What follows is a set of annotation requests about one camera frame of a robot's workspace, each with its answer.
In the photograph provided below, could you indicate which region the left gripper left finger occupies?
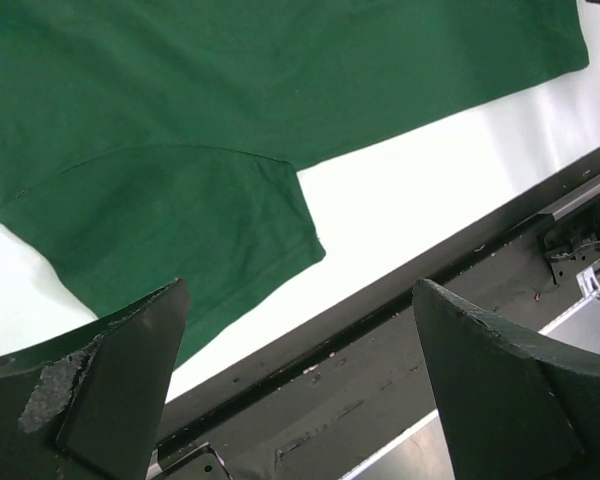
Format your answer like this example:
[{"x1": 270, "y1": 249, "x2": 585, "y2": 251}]
[{"x1": 0, "y1": 279, "x2": 190, "y2": 479}]

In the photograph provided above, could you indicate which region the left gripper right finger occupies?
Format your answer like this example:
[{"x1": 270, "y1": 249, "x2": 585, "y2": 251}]
[{"x1": 412, "y1": 279, "x2": 600, "y2": 479}]

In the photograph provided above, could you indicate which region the green t shirt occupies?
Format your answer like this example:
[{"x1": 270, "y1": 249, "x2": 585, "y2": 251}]
[{"x1": 0, "y1": 1, "x2": 589, "y2": 362}]

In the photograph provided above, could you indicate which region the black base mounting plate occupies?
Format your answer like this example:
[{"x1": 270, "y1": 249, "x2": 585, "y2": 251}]
[{"x1": 148, "y1": 148, "x2": 600, "y2": 479}]

